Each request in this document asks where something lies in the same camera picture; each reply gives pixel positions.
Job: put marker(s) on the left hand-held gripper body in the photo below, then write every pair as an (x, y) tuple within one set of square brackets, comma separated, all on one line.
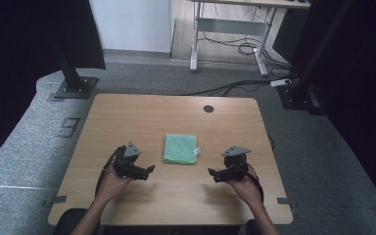
[(125, 163)]

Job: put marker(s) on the grey tape strip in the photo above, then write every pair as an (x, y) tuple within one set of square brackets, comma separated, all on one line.
[(285, 201), (57, 199)]

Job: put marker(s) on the black metal stand with base plate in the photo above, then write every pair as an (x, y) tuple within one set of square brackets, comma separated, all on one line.
[(75, 86), (302, 88)]

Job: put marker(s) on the person's left hand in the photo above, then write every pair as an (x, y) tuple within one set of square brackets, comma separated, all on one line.
[(111, 186)]

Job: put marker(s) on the person's right hand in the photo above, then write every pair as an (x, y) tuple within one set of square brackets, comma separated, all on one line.
[(249, 192)]

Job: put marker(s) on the green microfibre towel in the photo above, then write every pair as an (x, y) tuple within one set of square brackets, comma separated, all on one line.
[(180, 148)]

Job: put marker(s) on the black computer tower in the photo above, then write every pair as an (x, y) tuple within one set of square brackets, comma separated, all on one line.
[(287, 36)]

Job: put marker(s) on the white metal frame desk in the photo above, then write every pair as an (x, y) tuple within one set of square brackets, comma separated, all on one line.
[(231, 26)]

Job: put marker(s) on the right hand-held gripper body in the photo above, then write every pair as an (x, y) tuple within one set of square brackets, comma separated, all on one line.
[(236, 166)]

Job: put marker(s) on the black curtain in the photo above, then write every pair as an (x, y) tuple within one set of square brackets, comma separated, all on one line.
[(365, 81), (19, 49)]

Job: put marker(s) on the person's left leg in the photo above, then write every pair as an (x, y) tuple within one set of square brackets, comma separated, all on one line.
[(67, 223)]

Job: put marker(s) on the person's right leg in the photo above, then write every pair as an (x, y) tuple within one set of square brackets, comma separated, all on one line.
[(251, 228)]

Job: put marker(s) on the white power strip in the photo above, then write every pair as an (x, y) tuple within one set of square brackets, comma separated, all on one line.
[(281, 82)]

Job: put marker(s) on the person's leg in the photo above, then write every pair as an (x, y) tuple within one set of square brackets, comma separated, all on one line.
[(251, 228), (67, 223)]

